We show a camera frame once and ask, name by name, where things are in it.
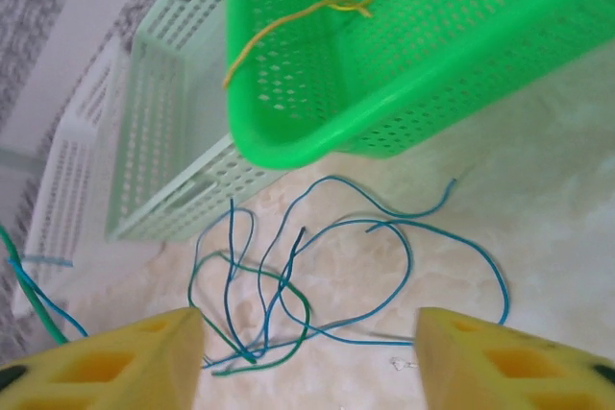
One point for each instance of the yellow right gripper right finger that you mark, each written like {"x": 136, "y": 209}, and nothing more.
{"x": 504, "y": 371}

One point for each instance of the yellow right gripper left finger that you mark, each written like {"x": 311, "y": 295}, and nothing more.
{"x": 96, "y": 371}

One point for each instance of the white perforated plastic basket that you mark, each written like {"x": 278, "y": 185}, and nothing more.
{"x": 72, "y": 179}

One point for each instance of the pale green perforated plastic basket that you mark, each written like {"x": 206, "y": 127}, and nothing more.
{"x": 158, "y": 141}

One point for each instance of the bright green perforated plastic basket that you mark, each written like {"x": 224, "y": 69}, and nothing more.
{"x": 432, "y": 69}

